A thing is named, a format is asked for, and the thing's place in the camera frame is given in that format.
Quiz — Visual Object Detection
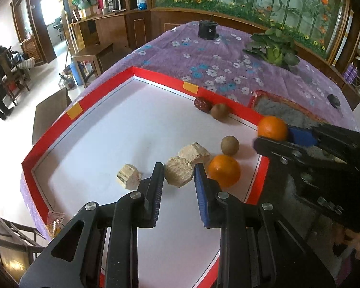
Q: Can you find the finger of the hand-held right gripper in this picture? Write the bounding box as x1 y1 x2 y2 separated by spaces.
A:
288 123 360 164
253 136 319 169

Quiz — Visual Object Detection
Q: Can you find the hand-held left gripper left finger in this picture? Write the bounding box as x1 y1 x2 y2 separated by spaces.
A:
19 162 164 288

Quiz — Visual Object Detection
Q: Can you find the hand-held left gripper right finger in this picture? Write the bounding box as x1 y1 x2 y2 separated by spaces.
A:
194 163 336 288

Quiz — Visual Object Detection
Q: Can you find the orange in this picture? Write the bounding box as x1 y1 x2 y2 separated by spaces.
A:
208 154 241 188
257 116 289 141

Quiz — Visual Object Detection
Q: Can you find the beige fibrous chunk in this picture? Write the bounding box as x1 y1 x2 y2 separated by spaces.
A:
178 142 211 165
116 164 142 190
164 155 195 188

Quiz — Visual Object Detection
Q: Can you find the red cardboard tray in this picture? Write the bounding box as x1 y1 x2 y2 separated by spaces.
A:
20 65 270 288

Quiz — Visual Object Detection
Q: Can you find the grey felt mat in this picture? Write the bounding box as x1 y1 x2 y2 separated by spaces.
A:
250 90 330 132

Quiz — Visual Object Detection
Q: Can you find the brown kiwi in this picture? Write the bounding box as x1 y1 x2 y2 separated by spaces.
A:
210 103 230 122
221 136 239 156

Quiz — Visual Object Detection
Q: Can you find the dark red jujube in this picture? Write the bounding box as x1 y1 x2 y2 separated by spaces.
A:
194 96 213 113

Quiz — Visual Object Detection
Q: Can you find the green leafy vegetable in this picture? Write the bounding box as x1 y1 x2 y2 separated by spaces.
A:
242 28 300 67

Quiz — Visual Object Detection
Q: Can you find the purple floral tablecloth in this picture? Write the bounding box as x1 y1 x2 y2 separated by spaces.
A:
19 21 360 246

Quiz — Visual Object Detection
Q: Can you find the snack packet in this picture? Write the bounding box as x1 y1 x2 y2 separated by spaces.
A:
46 211 66 238

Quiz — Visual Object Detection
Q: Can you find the wooden stool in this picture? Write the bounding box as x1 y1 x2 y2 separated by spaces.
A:
32 88 72 145

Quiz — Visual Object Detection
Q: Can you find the black cylinder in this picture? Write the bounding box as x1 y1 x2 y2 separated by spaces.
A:
198 20 218 40

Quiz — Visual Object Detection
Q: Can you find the blue water bottle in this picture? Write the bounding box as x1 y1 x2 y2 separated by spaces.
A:
70 61 85 86

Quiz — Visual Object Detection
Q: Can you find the silver kettle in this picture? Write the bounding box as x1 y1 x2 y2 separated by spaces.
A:
58 73 76 90

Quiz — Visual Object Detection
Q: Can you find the glass panel with flower decor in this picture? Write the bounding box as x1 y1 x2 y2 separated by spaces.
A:
153 0 348 57

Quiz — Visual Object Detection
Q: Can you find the dark wooden chair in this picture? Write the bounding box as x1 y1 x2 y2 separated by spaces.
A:
0 211 46 278

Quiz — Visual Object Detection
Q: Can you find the green plastic bag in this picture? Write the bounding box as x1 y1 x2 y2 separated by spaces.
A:
71 0 92 10

